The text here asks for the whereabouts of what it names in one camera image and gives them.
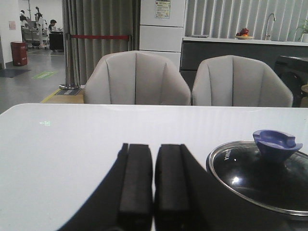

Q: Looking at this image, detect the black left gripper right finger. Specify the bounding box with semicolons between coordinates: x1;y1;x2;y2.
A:
154;144;291;231

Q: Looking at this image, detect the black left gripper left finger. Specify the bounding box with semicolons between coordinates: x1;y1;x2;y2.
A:
60;143;153;231

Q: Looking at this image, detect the left beige upholstered chair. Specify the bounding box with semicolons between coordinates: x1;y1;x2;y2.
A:
84;51;191;105

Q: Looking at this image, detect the beige upholstered chair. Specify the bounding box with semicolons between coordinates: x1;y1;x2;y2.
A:
192;55;293;107
84;51;191;105

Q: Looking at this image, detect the right beige upholstered chair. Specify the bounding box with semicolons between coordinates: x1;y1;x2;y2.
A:
192;55;293;107

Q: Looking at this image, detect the dark kitchen counter cabinet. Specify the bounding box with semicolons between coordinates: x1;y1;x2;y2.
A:
180;37;308;89

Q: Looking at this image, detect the red barrier belt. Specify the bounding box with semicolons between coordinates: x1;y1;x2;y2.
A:
70;35;129;40

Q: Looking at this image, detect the fruit bowl on counter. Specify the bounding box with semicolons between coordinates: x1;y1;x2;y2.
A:
235;28;254;40

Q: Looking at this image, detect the red trash bin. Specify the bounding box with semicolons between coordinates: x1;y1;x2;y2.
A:
11;41;27;66

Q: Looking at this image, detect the person in black shirt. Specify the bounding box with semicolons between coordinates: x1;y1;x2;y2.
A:
48;19;57;51

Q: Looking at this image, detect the grey curtain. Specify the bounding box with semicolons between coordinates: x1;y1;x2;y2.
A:
61;0;141;89

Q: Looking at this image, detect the potted green plant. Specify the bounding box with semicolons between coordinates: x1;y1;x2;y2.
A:
296;19;308;41

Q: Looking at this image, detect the chrome kitchen faucet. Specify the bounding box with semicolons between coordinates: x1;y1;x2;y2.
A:
264;13;276;40

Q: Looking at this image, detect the chrome stanchion post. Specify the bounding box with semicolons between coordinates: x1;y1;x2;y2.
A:
59;33;79;90

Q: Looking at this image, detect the pink wall notice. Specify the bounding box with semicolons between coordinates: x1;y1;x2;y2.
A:
9;21;16;30

